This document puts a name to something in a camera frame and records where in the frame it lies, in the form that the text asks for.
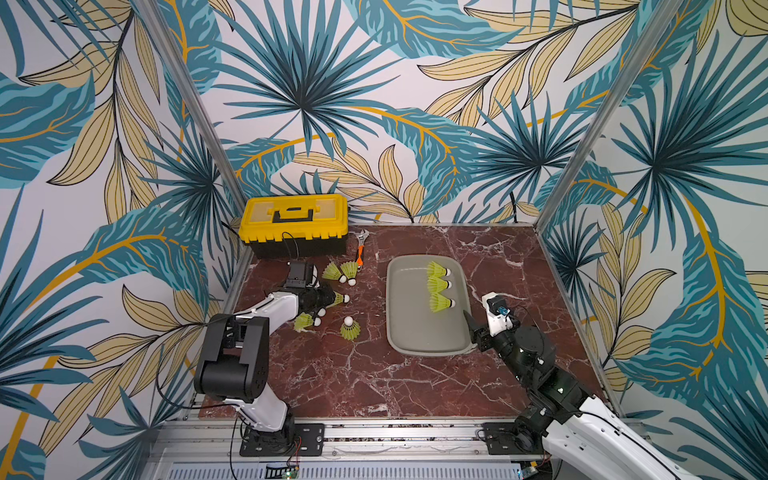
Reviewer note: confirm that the yellow-green shuttlecock four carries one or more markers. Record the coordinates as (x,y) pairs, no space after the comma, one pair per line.
(334,273)

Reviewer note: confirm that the yellow-green shuttlecock two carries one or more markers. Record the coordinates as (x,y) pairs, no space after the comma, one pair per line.
(436,270)

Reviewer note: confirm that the yellow black toolbox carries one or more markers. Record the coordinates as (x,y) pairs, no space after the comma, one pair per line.
(296,226)

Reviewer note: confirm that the yellow-green shuttlecock eight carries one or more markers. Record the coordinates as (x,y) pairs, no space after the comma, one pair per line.
(305,321)

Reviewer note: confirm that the right aluminium frame post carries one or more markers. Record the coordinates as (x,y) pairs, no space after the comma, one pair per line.
(647,40)

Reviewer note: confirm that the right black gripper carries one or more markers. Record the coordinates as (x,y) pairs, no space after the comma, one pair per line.
(487,339)

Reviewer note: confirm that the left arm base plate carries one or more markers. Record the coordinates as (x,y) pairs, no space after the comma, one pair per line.
(304,439)

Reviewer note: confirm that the grey plastic storage tray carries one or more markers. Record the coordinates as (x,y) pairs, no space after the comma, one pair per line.
(412,329)

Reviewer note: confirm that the yellow-green shuttlecock six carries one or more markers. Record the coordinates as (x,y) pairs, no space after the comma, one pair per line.
(340,299)

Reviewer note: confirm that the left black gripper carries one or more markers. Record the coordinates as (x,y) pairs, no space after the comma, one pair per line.
(328,297)

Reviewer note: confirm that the yellow-green shuttlecock one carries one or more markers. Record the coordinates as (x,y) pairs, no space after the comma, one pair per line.
(437,285)

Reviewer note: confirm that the aluminium front rail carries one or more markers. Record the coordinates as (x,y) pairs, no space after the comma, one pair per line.
(352,448)

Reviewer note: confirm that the left aluminium frame post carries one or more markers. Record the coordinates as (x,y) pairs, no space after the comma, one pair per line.
(160,33)

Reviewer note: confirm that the yellow-green shuttlecock three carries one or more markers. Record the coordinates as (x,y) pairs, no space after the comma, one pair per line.
(439,302)

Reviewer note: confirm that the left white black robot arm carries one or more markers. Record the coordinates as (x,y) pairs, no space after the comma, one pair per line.
(233,363)

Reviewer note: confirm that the yellow-green shuttlecock seven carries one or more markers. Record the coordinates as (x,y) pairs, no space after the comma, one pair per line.
(350,329)

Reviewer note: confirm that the aluminium frame post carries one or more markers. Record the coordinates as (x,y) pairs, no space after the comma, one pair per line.
(160,33)
(647,40)

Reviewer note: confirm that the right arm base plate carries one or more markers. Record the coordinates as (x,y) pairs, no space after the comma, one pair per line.
(504,438)

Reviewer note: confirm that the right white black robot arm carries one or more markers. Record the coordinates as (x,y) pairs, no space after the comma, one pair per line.
(564,419)

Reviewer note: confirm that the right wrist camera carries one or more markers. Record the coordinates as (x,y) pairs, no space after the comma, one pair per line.
(499,316)

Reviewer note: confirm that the yellow-green shuttlecock five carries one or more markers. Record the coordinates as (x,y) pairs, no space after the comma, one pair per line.
(350,270)

